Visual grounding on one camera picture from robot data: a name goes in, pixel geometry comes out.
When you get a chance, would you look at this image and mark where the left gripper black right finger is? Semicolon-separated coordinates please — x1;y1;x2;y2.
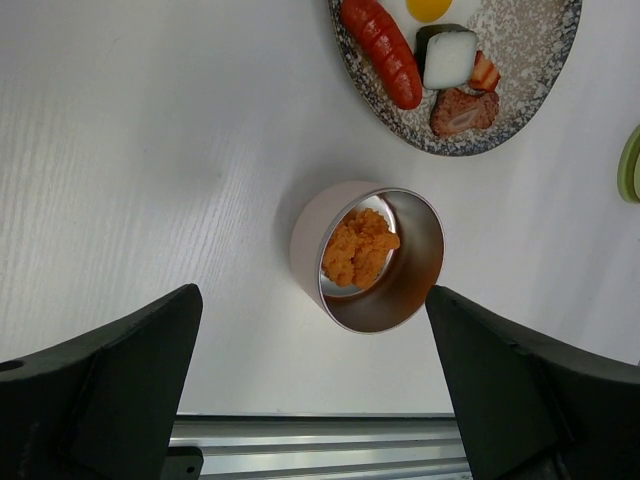
425;286;639;479

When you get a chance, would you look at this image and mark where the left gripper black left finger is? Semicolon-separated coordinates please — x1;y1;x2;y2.
1;284;203;479

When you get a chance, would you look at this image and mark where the stainless steel bowl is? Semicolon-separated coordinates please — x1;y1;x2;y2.
289;181;445;334

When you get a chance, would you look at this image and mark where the orange fried nugget toy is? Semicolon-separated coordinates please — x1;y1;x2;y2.
321;208;401;290

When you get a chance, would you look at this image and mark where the green round lid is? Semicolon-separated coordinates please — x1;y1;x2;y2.
617;126;640;204

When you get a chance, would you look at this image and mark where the fried egg toy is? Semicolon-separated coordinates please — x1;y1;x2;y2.
406;0;482;24

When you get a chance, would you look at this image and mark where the bacon slice toy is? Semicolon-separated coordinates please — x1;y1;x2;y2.
429;88;500;138

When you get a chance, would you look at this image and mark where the white rice cube toy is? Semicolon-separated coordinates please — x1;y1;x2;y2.
414;24;478;90

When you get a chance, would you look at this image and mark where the silver patterned plate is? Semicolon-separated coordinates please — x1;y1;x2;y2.
328;1;582;157

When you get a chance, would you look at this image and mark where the red sausage toy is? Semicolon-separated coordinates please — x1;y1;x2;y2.
340;0;423;110

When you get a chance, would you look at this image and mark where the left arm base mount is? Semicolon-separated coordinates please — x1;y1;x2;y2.
159;446;204;480

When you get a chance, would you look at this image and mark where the aluminium front rail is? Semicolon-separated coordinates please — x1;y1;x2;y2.
170;416;472;479

